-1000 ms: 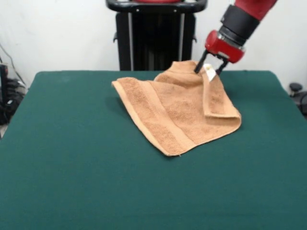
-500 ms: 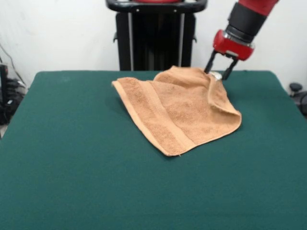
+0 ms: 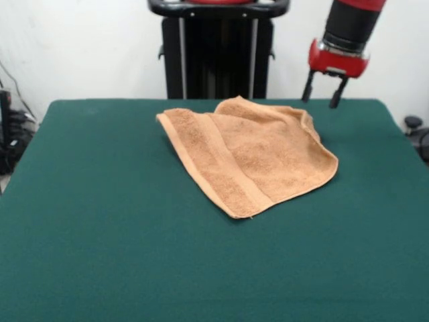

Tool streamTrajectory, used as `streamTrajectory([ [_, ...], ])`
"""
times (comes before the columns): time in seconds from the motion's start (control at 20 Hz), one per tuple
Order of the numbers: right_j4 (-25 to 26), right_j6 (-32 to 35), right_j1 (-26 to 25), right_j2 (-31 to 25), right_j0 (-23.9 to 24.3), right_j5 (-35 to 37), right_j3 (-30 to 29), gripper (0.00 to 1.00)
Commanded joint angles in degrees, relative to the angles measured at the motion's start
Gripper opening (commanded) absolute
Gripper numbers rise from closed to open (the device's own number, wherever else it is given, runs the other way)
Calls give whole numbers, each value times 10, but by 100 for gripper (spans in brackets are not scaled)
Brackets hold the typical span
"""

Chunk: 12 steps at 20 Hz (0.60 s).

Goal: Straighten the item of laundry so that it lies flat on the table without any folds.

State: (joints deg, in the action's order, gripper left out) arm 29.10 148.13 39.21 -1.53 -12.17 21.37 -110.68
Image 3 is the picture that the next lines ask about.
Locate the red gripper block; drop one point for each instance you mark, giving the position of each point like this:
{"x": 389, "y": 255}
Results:
{"x": 338, "y": 63}

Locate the orange-brown terry towel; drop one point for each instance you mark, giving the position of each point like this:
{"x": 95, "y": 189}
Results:
{"x": 254, "y": 154}

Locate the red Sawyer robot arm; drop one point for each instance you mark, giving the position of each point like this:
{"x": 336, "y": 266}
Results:
{"x": 352, "y": 23}

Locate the black office chair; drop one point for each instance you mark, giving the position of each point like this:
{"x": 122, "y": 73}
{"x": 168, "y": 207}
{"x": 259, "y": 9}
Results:
{"x": 419, "y": 141}

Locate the dark green table cloth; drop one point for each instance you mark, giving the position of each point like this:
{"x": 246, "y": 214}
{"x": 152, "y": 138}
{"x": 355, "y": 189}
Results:
{"x": 83, "y": 218}

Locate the black bag pile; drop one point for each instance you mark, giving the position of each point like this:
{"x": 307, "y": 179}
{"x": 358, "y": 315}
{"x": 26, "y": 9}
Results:
{"x": 16, "y": 134}

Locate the black device with red mark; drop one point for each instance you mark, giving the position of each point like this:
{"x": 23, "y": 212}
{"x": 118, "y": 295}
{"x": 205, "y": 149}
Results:
{"x": 4, "y": 107}

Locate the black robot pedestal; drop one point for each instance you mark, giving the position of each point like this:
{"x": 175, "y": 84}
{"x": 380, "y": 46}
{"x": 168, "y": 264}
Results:
{"x": 218, "y": 50}

